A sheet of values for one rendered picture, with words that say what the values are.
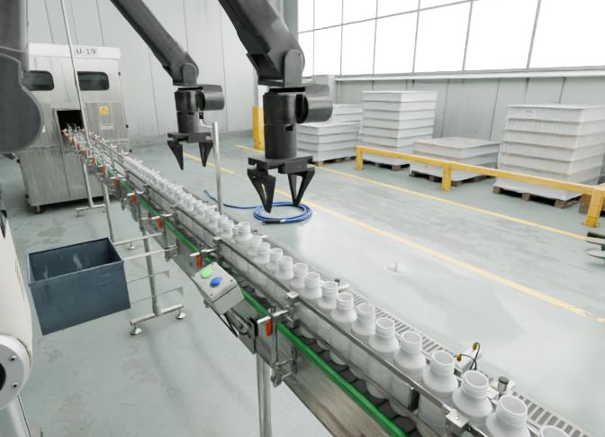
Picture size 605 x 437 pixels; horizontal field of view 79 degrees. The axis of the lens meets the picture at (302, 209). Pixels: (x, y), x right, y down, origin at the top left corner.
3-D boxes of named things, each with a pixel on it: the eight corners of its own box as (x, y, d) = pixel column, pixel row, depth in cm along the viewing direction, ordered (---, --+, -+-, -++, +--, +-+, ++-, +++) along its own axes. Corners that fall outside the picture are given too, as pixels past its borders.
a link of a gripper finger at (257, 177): (301, 212, 67) (300, 160, 64) (267, 220, 63) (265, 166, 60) (280, 203, 72) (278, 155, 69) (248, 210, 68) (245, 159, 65)
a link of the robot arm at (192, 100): (169, 87, 96) (177, 87, 92) (195, 86, 100) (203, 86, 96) (173, 114, 99) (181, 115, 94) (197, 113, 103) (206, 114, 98)
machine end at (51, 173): (140, 198, 559) (119, 48, 493) (28, 216, 481) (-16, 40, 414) (119, 178, 681) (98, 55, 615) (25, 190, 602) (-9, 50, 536)
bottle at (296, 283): (286, 324, 99) (284, 269, 94) (293, 312, 105) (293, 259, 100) (307, 329, 98) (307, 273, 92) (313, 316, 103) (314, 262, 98)
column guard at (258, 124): (271, 149, 1007) (270, 106, 972) (258, 150, 985) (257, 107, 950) (264, 147, 1037) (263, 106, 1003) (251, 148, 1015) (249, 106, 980)
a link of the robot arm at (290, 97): (255, 87, 62) (274, 87, 58) (288, 87, 66) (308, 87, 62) (257, 130, 64) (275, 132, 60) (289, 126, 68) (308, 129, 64)
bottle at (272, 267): (276, 309, 106) (275, 257, 101) (263, 301, 110) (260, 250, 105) (291, 300, 111) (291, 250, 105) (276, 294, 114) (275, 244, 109)
